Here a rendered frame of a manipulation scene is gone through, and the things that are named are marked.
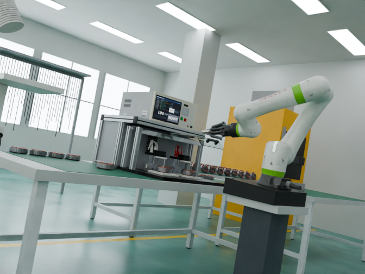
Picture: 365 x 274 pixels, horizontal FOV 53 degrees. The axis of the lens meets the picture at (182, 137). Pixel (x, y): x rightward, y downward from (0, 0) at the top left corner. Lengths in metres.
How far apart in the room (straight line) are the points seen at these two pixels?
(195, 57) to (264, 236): 5.20
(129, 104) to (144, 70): 7.81
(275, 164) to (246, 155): 4.26
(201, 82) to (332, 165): 2.97
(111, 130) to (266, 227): 1.28
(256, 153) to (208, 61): 1.96
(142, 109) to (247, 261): 1.25
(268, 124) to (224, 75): 3.56
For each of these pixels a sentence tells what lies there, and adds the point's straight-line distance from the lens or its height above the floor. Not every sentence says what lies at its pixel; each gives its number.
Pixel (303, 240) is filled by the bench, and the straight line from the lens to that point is 3.64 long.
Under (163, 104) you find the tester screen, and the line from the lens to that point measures 2.57.
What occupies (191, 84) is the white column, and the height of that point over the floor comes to 2.23.
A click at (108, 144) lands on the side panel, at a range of 2.63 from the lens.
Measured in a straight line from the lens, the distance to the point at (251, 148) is 6.22.
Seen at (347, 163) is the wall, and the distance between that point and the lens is 7.46.
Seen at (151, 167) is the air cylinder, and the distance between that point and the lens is 2.53.
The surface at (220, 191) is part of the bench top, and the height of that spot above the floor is 0.72.
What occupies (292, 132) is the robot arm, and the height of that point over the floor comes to 1.15.
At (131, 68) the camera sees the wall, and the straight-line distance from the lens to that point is 10.24.
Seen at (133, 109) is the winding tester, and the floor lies 1.19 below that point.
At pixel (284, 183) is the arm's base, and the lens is 1.99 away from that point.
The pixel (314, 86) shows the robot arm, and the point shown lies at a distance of 2.01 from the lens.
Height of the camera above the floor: 0.91
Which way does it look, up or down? 3 degrees up
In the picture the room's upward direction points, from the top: 10 degrees clockwise
